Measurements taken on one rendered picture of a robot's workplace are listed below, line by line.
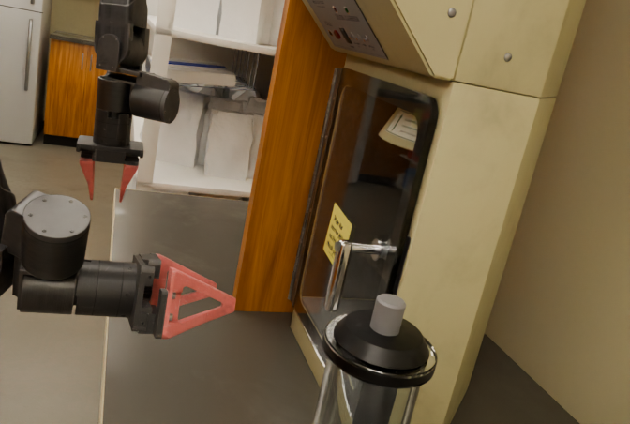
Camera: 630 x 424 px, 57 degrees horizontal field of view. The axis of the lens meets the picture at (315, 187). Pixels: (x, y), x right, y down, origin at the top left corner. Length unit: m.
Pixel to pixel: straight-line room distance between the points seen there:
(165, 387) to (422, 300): 0.37
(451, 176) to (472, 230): 0.07
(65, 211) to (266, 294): 0.54
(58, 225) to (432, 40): 0.39
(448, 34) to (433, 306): 0.31
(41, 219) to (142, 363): 0.37
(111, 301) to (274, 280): 0.47
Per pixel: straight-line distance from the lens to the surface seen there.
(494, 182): 0.68
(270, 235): 1.00
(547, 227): 1.13
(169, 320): 0.59
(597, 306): 1.05
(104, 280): 0.62
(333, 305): 0.70
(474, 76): 0.63
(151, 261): 0.65
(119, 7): 0.96
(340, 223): 0.81
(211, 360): 0.91
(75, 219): 0.58
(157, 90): 0.94
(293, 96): 0.95
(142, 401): 0.82
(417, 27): 0.59
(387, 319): 0.54
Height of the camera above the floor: 1.43
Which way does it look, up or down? 15 degrees down
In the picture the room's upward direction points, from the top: 12 degrees clockwise
